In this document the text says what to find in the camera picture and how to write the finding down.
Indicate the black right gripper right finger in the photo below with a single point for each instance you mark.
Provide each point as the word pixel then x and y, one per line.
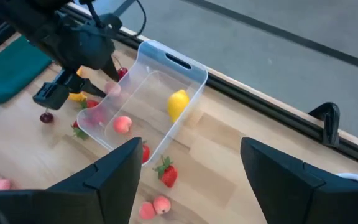
pixel 275 180

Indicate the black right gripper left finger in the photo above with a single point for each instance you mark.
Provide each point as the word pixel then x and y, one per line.
pixel 120 174

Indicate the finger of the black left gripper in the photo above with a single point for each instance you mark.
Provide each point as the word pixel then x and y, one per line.
pixel 90 86
pixel 110 70

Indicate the red strawberry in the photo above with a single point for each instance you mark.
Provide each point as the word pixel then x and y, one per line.
pixel 92 103
pixel 145 153
pixel 80 133
pixel 97 117
pixel 169 175

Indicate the dark red cherry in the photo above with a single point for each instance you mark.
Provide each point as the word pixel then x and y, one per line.
pixel 122 73
pixel 46 118

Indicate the clear plastic container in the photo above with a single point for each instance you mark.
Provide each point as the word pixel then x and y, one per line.
pixel 154 56

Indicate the green cloth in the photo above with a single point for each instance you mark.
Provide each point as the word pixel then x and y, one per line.
pixel 8 71

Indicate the black table clamp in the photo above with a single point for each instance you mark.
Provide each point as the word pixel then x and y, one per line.
pixel 331 124

